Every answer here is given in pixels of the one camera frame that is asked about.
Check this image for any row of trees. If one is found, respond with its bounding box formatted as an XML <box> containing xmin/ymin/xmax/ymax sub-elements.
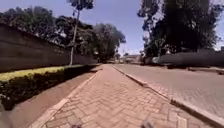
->
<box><xmin>0</xmin><ymin>5</ymin><xmax>127</xmax><ymax>63</ymax></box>

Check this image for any red brick path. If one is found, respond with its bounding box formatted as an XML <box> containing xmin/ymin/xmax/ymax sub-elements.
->
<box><xmin>30</xmin><ymin>63</ymin><xmax>214</xmax><ymax>128</ymax></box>

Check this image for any slender tall tree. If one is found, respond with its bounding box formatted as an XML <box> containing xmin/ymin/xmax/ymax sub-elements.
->
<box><xmin>66</xmin><ymin>0</ymin><xmax>96</xmax><ymax>66</ymax></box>

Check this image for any robot's own part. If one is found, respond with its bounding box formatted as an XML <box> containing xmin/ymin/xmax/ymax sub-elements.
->
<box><xmin>70</xmin><ymin>123</ymin><xmax>83</xmax><ymax>128</ymax></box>
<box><xmin>140</xmin><ymin>121</ymin><xmax>155</xmax><ymax>128</ymax></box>

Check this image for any pale path edging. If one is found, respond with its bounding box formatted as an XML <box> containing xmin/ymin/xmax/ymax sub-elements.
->
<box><xmin>29</xmin><ymin>69</ymin><xmax>102</xmax><ymax>128</ymax></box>

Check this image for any group of tall trees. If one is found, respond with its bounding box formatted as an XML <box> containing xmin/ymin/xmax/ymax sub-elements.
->
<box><xmin>136</xmin><ymin>0</ymin><xmax>224</xmax><ymax>58</ymax></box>

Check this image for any low green hedge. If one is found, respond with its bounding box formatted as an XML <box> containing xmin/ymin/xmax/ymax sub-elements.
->
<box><xmin>0</xmin><ymin>63</ymin><xmax>100</xmax><ymax>111</ymax></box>

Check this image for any reddish paved road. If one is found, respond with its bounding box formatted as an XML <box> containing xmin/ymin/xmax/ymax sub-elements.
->
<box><xmin>112</xmin><ymin>63</ymin><xmax>224</xmax><ymax>118</ymax></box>

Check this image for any bare dirt strip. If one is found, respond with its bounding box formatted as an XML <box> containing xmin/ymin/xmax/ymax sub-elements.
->
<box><xmin>0</xmin><ymin>68</ymin><xmax>101</xmax><ymax>128</ymax></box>

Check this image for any concrete kerb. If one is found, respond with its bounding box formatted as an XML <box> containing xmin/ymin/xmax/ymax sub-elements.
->
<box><xmin>111</xmin><ymin>64</ymin><xmax>224</xmax><ymax>128</ymax></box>

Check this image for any long brown boundary wall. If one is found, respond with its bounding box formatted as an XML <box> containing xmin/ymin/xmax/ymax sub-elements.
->
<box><xmin>0</xmin><ymin>23</ymin><xmax>98</xmax><ymax>73</ymax></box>

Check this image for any grey wall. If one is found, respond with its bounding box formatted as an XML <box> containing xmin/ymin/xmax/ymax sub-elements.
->
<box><xmin>143</xmin><ymin>48</ymin><xmax>224</xmax><ymax>68</ymax></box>

